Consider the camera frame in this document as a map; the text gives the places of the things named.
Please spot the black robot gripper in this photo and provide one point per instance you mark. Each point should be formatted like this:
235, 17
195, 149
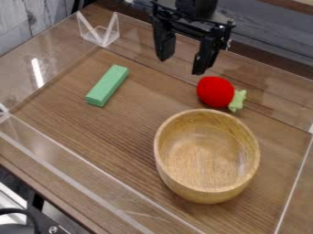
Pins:
193, 19

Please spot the light wooden bowl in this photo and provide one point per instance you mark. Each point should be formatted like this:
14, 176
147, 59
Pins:
207, 155

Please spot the green rectangular foam block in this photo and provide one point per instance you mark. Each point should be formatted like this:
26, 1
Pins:
105, 86

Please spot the black metal table bracket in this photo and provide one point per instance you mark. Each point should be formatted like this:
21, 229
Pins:
45, 224

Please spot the red plush strawberry toy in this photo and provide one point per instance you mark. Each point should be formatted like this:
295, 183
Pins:
216, 93

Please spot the clear acrylic tray enclosure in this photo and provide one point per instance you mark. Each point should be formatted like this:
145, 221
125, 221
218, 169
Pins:
85, 156

